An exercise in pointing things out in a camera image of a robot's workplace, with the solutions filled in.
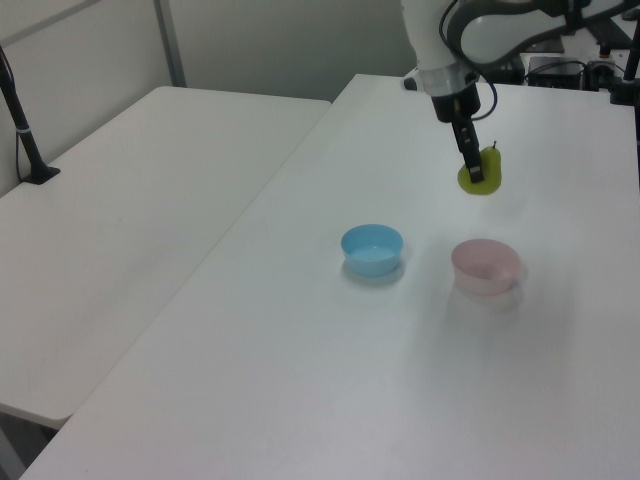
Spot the blue bowl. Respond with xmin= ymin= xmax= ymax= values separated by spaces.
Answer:
xmin=339 ymin=223 xmax=405 ymax=278

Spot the black camera stand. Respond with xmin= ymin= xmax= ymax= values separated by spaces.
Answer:
xmin=608 ymin=24 xmax=640 ymax=107

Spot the black electronics box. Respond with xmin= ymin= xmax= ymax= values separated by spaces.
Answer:
xmin=526 ymin=55 xmax=587 ymax=91

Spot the grey partition post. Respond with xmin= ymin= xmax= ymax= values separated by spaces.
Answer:
xmin=151 ymin=0 xmax=188 ymax=89

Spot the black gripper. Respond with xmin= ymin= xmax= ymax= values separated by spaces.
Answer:
xmin=431 ymin=88 xmax=486 ymax=185

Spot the pink bowl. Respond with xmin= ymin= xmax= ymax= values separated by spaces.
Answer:
xmin=450 ymin=238 xmax=523 ymax=297

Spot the white side table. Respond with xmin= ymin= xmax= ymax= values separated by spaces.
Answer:
xmin=0 ymin=85 xmax=334 ymax=429

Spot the black pole with clamp base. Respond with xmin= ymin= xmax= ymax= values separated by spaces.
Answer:
xmin=0 ymin=43 xmax=62 ymax=187

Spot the green pear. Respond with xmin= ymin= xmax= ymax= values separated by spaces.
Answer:
xmin=457 ymin=140 xmax=503 ymax=198

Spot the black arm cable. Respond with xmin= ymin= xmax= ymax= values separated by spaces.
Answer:
xmin=438 ymin=0 xmax=498 ymax=122

